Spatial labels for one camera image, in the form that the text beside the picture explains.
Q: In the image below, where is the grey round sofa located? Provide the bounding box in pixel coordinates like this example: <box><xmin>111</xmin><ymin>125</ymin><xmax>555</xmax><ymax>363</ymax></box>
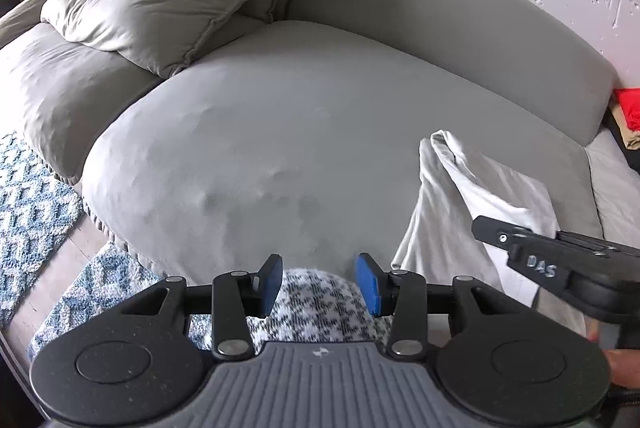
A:
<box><xmin>1</xmin><ymin>0</ymin><xmax>617</xmax><ymax>283</ymax></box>

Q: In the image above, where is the houndstooth trouser leg left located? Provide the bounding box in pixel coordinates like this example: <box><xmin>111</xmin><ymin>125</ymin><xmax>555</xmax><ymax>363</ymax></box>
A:
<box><xmin>188</xmin><ymin>267</ymin><xmax>394</xmax><ymax>357</ymax></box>

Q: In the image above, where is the white printed t-shirt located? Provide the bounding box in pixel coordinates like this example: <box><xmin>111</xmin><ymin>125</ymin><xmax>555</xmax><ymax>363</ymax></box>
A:
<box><xmin>389</xmin><ymin>129</ymin><xmax>589</xmax><ymax>339</ymax></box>

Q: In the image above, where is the grey seat cushion right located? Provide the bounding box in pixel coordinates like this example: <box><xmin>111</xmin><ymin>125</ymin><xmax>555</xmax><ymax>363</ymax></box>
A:
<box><xmin>586</xmin><ymin>129</ymin><xmax>640</xmax><ymax>248</ymax></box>

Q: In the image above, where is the red folded garment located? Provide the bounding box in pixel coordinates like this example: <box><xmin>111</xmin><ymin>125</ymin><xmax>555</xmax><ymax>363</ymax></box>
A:
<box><xmin>614</xmin><ymin>88</ymin><xmax>640</xmax><ymax>131</ymax></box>

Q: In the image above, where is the person's right hand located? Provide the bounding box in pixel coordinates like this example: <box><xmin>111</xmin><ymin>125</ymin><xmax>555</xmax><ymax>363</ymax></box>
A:
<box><xmin>587</xmin><ymin>319</ymin><xmax>640</xmax><ymax>389</ymax></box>

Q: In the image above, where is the blue white patterned rug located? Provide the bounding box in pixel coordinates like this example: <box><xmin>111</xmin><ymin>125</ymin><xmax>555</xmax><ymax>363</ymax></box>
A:
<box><xmin>0</xmin><ymin>129</ymin><xmax>166</xmax><ymax>361</ymax></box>

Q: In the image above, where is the tan folded garment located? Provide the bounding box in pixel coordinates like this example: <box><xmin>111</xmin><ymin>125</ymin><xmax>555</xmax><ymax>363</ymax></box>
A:
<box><xmin>608</xmin><ymin>102</ymin><xmax>640</xmax><ymax>151</ymax></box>

